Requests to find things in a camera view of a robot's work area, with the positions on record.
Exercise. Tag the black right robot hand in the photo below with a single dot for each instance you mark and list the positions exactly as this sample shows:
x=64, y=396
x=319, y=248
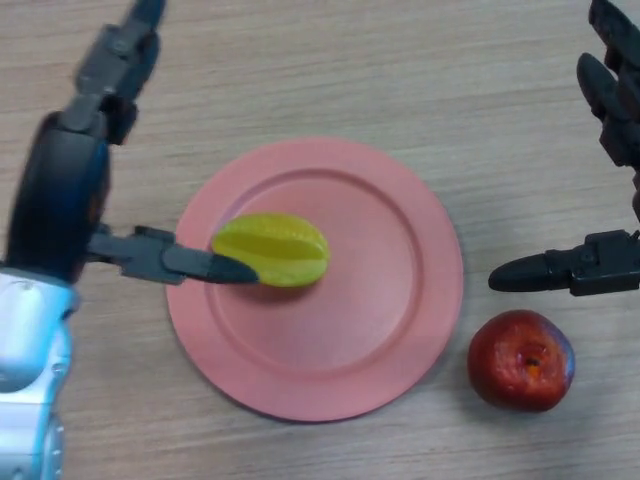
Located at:
x=605, y=265

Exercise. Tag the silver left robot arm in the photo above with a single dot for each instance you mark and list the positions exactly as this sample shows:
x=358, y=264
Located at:
x=30, y=340

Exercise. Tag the yellow starfruit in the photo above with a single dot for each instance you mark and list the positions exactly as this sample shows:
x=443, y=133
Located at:
x=285, y=245

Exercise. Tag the red apple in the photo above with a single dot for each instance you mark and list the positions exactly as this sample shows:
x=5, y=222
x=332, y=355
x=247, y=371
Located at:
x=520, y=362

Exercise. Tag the pink round plate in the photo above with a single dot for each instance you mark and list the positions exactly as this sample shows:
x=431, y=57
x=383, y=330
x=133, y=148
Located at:
x=350, y=325

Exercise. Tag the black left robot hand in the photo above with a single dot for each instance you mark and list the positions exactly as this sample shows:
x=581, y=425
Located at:
x=57, y=200

